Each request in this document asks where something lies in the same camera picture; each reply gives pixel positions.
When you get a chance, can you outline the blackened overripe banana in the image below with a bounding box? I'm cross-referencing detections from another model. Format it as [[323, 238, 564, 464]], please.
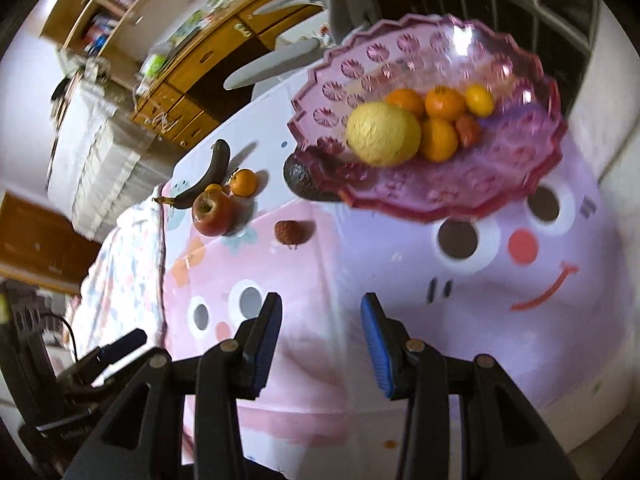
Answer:
[[153, 139, 230, 209]]

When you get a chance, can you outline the wooden desk with drawers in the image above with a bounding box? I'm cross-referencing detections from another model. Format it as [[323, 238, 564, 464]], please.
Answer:
[[130, 0, 319, 151]]

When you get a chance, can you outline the dark avocado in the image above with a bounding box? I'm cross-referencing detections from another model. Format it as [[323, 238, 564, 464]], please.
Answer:
[[283, 154, 341, 203]]

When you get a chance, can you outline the small mandarin orange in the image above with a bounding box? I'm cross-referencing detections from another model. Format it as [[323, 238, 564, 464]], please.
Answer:
[[424, 86, 468, 122], [385, 88, 425, 120], [420, 118, 459, 162]]

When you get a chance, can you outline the red apple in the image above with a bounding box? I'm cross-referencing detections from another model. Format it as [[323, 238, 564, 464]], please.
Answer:
[[192, 190, 235, 237]]

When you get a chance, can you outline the grey office chair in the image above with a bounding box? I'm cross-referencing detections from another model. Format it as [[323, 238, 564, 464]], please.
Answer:
[[224, 0, 380, 94]]

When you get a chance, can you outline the black cable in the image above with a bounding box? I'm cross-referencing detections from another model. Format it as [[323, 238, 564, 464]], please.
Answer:
[[39, 311, 80, 363]]

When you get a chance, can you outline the cartoon monster tablecloth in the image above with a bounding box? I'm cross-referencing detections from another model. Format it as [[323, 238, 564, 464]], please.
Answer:
[[164, 76, 634, 478]]

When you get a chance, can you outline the white lace covered piano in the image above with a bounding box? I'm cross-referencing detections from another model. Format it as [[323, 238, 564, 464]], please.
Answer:
[[46, 70, 184, 242]]

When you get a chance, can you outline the brown wooden door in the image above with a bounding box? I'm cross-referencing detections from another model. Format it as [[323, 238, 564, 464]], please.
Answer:
[[0, 192, 101, 295]]

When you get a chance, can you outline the wooden bookshelf with books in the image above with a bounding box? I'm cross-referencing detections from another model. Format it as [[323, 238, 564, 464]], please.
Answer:
[[40, 0, 206, 90]]

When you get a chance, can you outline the mandarin orange with stem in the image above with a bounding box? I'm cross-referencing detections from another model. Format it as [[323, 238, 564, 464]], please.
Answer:
[[229, 169, 258, 198]]

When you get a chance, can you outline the brown lychee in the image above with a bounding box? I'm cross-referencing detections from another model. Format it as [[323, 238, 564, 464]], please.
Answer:
[[274, 220, 307, 247], [454, 114, 483, 148]]

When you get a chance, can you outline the yellow-orange kumquat-like citrus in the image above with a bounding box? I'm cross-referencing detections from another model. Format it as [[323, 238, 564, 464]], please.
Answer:
[[464, 84, 495, 118]]

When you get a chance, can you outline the floral fleece blanket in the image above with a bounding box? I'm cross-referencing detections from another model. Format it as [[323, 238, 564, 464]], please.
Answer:
[[70, 186, 166, 356]]

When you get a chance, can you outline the white curtain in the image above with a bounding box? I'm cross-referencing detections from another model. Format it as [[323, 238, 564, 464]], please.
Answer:
[[570, 1, 639, 478]]

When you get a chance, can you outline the pink scalloped plastic fruit plate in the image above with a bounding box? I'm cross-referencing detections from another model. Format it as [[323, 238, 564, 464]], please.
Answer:
[[288, 15, 567, 222]]

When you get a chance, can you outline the yellow pear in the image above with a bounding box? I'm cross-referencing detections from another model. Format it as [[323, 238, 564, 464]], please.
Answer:
[[345, 101, 422, 168]]

